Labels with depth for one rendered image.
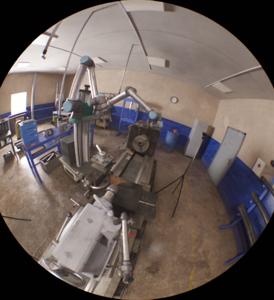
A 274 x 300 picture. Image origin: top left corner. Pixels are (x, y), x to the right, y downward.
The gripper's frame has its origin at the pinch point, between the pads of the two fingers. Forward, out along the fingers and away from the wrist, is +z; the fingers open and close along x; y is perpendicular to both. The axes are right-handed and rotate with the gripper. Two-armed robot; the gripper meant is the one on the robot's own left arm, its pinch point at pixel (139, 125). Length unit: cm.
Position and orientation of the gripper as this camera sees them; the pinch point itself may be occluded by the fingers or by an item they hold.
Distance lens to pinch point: 142.6
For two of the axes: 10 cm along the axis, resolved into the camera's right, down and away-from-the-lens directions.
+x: 4.9, -3.8, 7.8
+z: -8.6, -0.6, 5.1
